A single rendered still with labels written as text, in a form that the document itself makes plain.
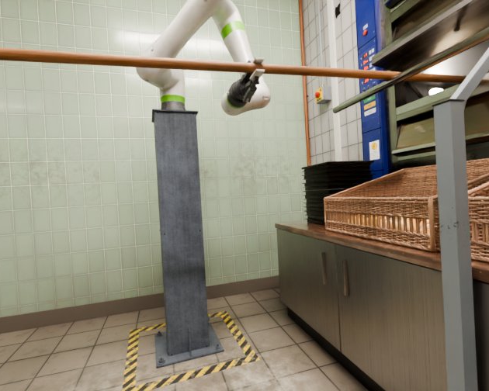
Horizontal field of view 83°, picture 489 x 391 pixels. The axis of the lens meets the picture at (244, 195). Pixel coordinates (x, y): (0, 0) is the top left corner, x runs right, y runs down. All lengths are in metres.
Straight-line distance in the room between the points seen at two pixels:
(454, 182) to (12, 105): 2.28
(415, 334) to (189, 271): 0.96
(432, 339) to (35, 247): 2.09
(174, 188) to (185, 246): 0.29
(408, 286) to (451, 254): 0.22
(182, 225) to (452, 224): 1.07
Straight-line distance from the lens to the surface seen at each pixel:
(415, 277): 0.94
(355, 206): 1.16
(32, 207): 2.21
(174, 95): 1.52
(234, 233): 2.15
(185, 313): 1.50
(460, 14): 1.45
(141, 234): 2.08
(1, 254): 2.29
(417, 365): 1.04
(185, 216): 1.40
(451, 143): 0.76
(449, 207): 0.76
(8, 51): 1.00
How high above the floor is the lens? 0.77
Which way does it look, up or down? level
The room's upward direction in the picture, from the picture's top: 3 degrees counter-clockwise
